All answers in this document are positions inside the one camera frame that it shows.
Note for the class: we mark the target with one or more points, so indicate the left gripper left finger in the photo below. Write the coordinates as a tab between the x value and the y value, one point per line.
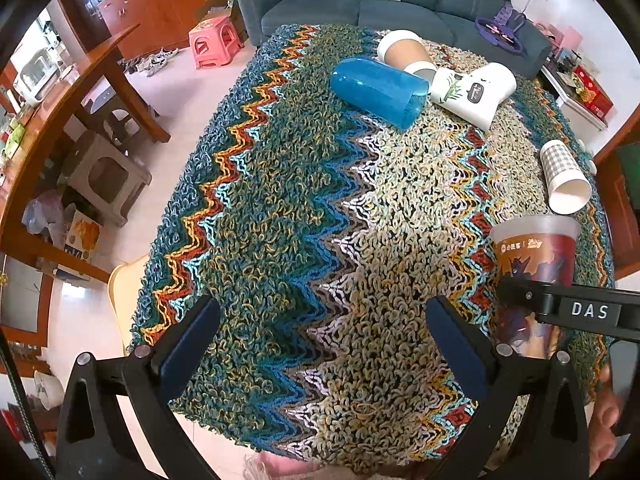
179	351

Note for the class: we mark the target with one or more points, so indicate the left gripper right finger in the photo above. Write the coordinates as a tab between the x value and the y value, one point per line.
465	348

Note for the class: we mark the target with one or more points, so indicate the dark red printed cup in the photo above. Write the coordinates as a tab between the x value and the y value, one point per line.
532	251

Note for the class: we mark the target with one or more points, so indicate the checkered white paper cup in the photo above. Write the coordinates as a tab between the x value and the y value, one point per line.
568	188

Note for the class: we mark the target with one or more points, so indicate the white printed paper cup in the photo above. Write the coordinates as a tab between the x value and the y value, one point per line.
474	96

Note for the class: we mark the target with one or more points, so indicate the blue plastic cup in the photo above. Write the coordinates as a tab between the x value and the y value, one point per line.
391	94

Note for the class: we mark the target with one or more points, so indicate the brown paper cup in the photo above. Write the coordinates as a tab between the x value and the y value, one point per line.
401	48

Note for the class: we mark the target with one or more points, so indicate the person's hand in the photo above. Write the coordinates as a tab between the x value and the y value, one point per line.
605	415

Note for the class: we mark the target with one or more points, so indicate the grey plastic stool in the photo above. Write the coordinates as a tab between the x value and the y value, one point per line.
101	174

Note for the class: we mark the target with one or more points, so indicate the colourful zigzag woven rug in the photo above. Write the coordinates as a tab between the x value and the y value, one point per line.
322	232

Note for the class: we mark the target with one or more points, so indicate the red gift box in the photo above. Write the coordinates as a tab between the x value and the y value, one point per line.
591	93

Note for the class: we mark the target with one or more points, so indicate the white side table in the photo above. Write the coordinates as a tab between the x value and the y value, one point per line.
567	99

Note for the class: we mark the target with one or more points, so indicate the purple bag on sofa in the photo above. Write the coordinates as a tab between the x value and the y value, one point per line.
502	30

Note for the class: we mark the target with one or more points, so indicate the pink plastic stool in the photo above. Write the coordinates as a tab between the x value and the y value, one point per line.
214	42

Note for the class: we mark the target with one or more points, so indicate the white microwave oven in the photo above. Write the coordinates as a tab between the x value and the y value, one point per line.
36	78

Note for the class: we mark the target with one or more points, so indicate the wooden cabinet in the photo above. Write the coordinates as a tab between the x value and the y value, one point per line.
155	0

